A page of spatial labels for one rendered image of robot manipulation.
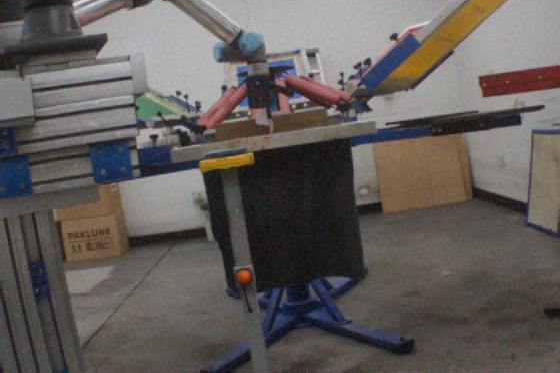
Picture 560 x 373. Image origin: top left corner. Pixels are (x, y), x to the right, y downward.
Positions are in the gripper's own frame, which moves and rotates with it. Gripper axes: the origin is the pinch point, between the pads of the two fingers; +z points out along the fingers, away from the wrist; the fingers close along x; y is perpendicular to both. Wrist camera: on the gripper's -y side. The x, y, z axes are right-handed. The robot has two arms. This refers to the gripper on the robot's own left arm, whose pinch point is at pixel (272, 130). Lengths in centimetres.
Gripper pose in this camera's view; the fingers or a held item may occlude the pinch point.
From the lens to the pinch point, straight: 227.4
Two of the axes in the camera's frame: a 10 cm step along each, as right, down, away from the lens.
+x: 0.2, 0.5, -10.0
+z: 1.4, 9.9, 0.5
